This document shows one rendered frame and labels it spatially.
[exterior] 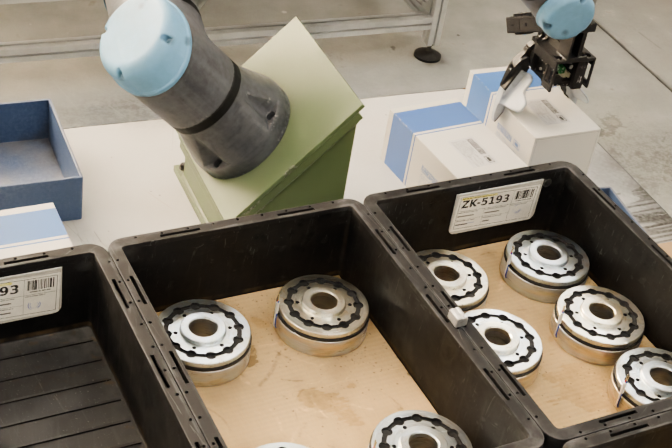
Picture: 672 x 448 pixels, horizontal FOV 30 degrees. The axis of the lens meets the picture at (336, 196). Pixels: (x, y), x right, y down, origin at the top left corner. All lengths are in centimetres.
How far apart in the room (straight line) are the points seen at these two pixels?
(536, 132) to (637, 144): 165
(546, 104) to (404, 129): 25
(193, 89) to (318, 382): 42
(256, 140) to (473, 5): 251
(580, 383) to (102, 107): 208
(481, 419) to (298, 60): 64
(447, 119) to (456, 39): 197
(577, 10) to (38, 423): 86
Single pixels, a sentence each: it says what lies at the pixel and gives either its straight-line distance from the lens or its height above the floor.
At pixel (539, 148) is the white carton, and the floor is 77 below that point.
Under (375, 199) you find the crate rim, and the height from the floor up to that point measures 93.
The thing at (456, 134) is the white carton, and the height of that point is 79.
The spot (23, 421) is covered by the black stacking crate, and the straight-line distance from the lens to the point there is 127.
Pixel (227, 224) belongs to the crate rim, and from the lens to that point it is 136.
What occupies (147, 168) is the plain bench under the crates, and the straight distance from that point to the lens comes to 183.
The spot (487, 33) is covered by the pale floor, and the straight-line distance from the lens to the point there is 391.
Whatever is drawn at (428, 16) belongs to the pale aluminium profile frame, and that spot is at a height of 14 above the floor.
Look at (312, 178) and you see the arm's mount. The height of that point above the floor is 83.
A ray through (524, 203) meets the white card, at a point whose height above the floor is 89.
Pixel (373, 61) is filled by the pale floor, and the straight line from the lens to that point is 363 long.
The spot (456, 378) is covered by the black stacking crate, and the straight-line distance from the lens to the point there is 128.
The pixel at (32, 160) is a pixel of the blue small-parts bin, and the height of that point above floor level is 70.
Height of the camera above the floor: 175
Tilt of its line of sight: 35 degrees down
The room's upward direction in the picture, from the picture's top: 10 degrees clockwise
